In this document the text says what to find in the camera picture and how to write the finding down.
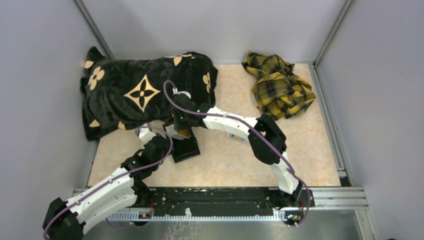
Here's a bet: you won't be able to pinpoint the yellow plaid cloth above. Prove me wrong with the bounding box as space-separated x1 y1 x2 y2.
242 51 317 120

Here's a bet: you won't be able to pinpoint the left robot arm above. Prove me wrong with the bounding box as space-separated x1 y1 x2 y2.
42 134 172 240

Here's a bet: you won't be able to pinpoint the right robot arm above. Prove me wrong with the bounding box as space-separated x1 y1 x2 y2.
166 93 304 206

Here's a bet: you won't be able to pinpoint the black rectangular box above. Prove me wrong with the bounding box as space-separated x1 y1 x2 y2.
171 130 201 163

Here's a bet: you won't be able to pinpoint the black floral plush blanket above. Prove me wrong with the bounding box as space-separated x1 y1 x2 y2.
80 47 219 141

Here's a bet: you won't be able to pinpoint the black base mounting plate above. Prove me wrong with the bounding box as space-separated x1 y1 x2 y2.
134 187 315 217

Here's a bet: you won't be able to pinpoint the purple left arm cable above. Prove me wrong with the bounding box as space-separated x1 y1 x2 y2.
42 125 174 240

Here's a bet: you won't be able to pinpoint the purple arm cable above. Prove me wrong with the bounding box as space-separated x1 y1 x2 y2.
42 125 174 240
162 80 313 228

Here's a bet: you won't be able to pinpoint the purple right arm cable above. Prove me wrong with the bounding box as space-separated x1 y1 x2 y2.
162 80 313 228

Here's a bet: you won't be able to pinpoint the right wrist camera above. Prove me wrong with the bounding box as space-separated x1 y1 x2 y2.
173 90 191 99

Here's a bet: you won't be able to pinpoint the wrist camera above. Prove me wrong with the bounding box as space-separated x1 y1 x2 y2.
134 127 156 144
173 90 191 99

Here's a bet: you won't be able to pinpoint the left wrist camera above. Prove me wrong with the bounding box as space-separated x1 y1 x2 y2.
134 127 156 144

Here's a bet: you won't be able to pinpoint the white cable duct strip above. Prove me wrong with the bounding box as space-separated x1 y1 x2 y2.
107 210 288 222

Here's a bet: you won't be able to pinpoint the aluminium front rail frame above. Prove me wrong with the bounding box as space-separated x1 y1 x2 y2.
71 187 369 213

